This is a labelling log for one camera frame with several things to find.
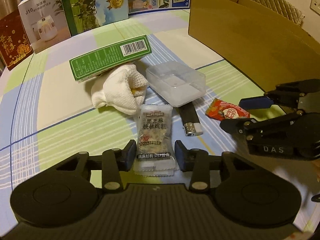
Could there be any quilted olive chair cushion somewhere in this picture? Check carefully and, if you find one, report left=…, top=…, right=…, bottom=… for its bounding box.
left=239, top=0, right=305, bottom=27

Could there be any dark red gift box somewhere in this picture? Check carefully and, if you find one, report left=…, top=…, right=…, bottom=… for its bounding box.
left=0, top=9, right=34, bottom=71

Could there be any brown cardboard box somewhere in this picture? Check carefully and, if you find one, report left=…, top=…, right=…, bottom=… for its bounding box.
left=188, top=0, right=320, bottom=93

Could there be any clear sesame snack packet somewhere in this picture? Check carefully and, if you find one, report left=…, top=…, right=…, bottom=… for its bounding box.
left=132, top=104, right=178, bottom=178

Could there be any clear plastic box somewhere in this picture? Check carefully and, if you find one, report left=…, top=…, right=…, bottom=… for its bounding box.
left=146, top=64, right=207, bottom=107

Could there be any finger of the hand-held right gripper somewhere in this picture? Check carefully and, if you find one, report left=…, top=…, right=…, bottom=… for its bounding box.
left=220, top=111, right=307, bottom=137
left=239, top=79, right=320, bottom=113

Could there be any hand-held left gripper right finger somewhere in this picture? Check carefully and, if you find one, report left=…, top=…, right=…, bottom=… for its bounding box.
left=174, top=140, right=253, bottom=193

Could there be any green milk carton box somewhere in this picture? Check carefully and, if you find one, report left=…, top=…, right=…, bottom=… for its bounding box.
left=59, top=0, right=129, bottom=37

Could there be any red candy packet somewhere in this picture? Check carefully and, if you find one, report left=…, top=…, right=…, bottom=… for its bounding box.
left=205, top=98, right=250, bottom=124

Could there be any white humidifier box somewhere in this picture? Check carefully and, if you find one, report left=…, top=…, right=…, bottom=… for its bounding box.
left=18, top=0, right=72, bottom=54

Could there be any white cloth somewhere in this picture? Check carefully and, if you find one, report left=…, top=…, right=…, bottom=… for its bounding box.
left=90, top=64, right=148, bottom=116

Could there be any green paper box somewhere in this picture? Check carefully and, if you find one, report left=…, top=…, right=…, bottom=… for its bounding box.
left=69, top=35, right=152, bottom=83

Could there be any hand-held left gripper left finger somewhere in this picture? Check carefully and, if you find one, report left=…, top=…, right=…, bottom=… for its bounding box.
left=51, top=139, right=137, bottom=191

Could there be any black silver lighter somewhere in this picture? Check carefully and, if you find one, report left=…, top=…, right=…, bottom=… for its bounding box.
left=178, top=102, right=203, bottom=137

